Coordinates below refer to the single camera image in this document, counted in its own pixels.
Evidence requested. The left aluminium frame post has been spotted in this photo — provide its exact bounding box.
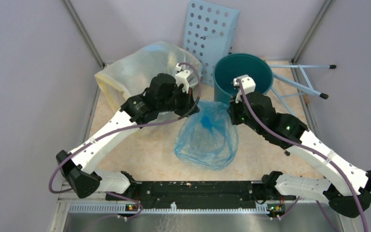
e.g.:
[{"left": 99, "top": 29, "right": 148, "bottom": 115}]
[{"left": 61, "top": 0, "right": 105, "bottom": 70}]

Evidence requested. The white cable duct strip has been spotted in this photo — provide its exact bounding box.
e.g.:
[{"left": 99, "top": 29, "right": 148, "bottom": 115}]
[{"left": 69, "top": 203, "right": 269, "bottom": 215}]

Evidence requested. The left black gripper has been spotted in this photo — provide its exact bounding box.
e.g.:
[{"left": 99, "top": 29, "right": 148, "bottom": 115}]
[{"left": 158, "top": 85, "right": 200, "bottom": 117}]

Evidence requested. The light blue perforated stool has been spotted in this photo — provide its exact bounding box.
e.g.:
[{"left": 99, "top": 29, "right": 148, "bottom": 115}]
[{"left": 183, "top": 0, "right": 328, "bottom": 113}]

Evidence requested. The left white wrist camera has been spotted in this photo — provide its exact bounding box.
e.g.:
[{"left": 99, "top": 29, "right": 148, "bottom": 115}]
[{"left": 174, "top": 63, "right": 194, "bottom": 94}]

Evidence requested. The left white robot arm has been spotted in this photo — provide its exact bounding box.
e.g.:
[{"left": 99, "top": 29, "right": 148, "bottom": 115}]
[{"left": 56, "top": 70, "right": 198, "bottom": 200}]

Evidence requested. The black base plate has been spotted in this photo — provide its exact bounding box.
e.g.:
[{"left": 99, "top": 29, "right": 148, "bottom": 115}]
[{"left": 122, "top": 181, "right": 296, "bottom": 210}]

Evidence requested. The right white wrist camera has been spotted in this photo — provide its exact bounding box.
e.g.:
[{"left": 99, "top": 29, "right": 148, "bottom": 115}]
[{"left": 232, "top": 74, "right": 256, "bottom": 103}]

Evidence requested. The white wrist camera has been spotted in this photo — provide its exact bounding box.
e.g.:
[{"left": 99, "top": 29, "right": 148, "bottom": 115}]
[
  {"left": 174, "top": 63, "right": 194, "bottom": 94},
  {"left": 232, "top": 74, "right": 256, "bottom": 103}
]

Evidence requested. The right aluminium frame post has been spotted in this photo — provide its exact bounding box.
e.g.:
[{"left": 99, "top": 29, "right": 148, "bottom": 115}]
[{"left": 291, "top": 0, "right": 335, "bottom": 64}]

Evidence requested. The translucent white bag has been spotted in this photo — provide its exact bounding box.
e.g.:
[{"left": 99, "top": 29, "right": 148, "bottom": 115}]
[{"left": 95, "top": 42, "right": 202, "bottom": 125}]

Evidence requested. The teal plastic trash bin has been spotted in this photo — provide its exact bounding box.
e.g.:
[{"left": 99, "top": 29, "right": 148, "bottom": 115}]
[{"left": 213, "top": 53, "right": 273, "bottom": 104}]

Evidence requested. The blue plastic trash bag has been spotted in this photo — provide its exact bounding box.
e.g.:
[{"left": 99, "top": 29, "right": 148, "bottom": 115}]
[{"left": 174, "top": 101, "right": 239, "bottom": 171}]

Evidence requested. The aluminium frame post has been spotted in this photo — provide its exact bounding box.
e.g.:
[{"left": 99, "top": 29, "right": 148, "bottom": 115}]
[
  {"left": 291, "top": 0, "right": 335, "bottom": 64},
  {"left": 61, "top": 0, "right": 105, "bottom": 70}
]

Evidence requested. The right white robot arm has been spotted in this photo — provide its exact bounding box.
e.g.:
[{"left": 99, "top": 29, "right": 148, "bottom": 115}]
[{"left": 228, "top": 91, "right": 371, "bottom": 218}]

